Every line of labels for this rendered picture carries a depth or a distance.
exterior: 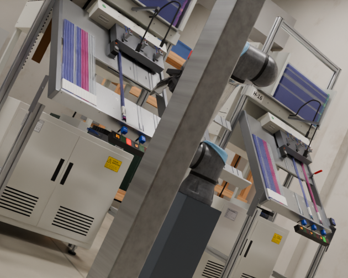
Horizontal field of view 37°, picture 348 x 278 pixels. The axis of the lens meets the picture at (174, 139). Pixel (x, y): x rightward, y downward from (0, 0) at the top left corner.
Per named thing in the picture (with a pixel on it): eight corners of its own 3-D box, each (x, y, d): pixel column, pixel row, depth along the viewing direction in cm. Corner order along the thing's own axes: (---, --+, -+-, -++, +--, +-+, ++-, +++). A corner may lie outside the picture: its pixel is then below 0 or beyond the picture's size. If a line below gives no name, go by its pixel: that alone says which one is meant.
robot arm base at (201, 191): (217, 209, 206) (227, 186, 207) (188, 196, 199) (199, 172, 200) (198, 200, 219) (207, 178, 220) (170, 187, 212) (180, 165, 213)
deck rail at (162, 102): (166, 157, 262) (174, 151, 259) (163, 156, 261) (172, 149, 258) (153, 63, 308) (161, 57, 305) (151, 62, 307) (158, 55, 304)
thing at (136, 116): (167, 151, 261) (171, 148, 259) (54, 94, 222) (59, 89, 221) (163, 123, 273) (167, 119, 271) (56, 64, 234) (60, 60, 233)
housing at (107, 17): (150, 67, 305) (167, 52, 298) (82, 24, 276) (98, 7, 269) (149, 58, 310) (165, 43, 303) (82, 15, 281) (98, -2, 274)
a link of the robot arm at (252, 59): (191, 175, 205) (272, 59, 187) (159, 159, 201) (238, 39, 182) (188, 159, 216) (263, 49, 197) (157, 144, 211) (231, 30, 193)
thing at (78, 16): (156, 101, 286) (163, 96, 283) (54, 42, 247) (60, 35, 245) (151, 62, 307) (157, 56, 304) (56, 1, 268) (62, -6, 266)
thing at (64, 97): (163, 156, 261) (173, 148, 258) (51, 99, 223) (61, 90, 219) (163, 154, 262) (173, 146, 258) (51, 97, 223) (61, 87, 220)
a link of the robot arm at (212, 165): (221, 184, 206) (236, 153, 207) (193, 170, 202) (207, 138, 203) (210, 180, 218) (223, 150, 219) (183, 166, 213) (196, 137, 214)
